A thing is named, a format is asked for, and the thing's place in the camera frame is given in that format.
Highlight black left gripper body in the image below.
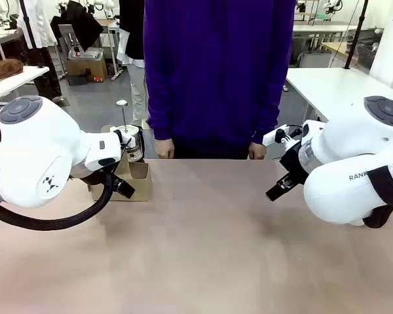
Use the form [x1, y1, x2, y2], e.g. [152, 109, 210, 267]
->
[70, 158, 119, 188]

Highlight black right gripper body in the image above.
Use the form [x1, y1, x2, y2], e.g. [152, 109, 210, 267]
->
[279, 140, 310, 184]

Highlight brown cardboard cup carrier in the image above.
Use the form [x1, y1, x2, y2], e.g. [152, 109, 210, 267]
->
[87, 125, 153, 202]

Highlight person's left hand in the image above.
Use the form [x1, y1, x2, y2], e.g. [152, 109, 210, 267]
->
[248, 142, 268, 160]

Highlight person's right hand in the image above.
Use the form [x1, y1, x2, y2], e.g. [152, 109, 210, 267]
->
[155, 138, 176, 160]

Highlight glass French press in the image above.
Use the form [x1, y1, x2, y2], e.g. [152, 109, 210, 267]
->
[115, 99, 144, 164]

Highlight brown cardboard box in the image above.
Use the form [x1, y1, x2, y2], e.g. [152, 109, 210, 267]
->
[66, 56, 108, 86]

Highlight person in purple sweater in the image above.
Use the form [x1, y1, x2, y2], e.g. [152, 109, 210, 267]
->
[143, 0, 297, 160]

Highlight white side table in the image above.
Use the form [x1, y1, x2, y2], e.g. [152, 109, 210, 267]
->
[0, 65, 50, 105]

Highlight light wooden table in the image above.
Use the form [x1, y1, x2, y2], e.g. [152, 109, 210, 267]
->
[320, 41, 351, 55]

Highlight grey device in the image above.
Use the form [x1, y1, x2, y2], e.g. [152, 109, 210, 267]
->
[67, 46, 105, 61]

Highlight black mesh basket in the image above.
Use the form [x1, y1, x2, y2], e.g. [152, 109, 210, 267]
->
[355, 41, 380, 69]

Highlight brown furry bundle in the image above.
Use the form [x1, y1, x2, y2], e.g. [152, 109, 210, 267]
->
[0, 58, 24, 84]

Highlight long white workbench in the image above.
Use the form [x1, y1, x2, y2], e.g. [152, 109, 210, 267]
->
[293, 21, 358, 43]

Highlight black stand pole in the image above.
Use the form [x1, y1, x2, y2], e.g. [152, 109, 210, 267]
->
[343, 0, 370, 70]

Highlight black hanging cloth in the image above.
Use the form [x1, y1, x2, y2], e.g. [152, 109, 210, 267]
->
[50, 0, 105, 53]

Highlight bystander in black top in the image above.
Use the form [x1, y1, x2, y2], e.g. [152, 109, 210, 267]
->
[117, 0, 149, 127]

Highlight bystander in white coat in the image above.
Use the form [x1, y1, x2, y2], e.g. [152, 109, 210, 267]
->
[16, 0, 66, 102]

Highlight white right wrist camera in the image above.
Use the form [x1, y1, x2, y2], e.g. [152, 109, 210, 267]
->
[262, 124, 304, 147]

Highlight black right arm cable sleeve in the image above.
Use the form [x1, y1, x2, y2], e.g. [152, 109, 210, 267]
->
[362, 166, 393, 229]

